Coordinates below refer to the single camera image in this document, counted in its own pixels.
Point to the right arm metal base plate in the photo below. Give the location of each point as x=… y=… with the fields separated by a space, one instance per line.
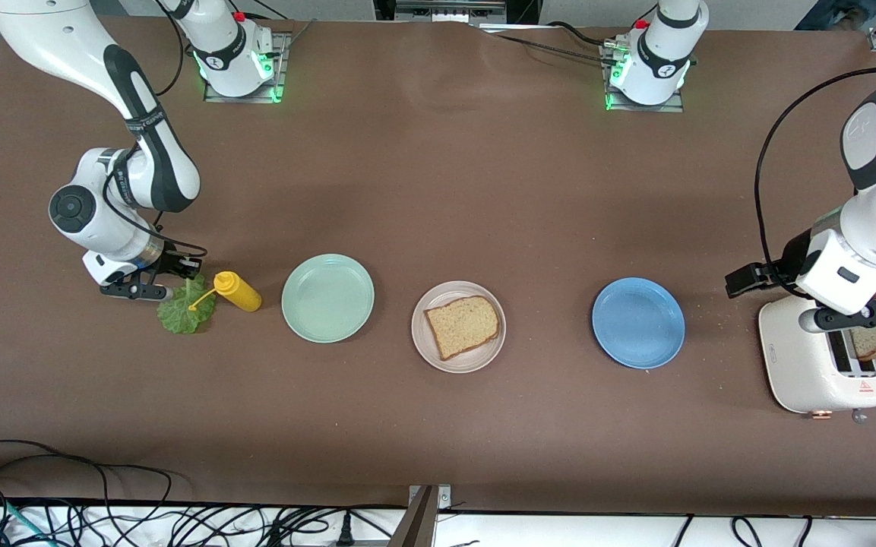
x=283 y=68

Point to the grey metal strip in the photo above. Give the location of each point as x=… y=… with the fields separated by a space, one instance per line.
x=513 y=28

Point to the brown bread slice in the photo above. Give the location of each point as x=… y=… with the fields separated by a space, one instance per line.
x=874 y=343
x=462 y=327

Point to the blue plate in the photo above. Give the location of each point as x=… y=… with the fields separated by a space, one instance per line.
x=638 y=323

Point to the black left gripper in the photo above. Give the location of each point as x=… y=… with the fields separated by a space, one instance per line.
x=785 y=260

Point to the small metal bracket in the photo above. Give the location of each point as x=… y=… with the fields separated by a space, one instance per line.
x=444 y=497

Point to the mint green plate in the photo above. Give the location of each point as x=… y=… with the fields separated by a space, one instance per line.
x=327 y=298

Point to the white toaster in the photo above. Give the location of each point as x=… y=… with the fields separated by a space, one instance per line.
x=795 y=357

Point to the black power plug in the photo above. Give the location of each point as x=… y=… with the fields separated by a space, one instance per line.
x=344 y=532

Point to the yellow mustard squeeze bottle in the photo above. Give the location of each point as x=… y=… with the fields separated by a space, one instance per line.
x=244 y=295

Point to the grey metal post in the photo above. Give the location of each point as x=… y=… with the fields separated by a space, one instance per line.
x=415 y=524

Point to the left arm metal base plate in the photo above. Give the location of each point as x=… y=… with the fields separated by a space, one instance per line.
x=677 y=107

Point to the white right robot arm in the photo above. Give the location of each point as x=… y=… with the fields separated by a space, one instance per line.
x=42 y=30

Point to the beige plate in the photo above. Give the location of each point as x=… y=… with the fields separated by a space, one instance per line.
x=456 y=366

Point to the green lettuce leaf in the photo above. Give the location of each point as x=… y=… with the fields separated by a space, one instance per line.
x=183 y=315

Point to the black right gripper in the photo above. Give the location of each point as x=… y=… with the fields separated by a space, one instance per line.
x=172 y=263

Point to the grey metal device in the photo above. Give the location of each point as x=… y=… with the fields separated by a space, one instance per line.
x=449 y=11

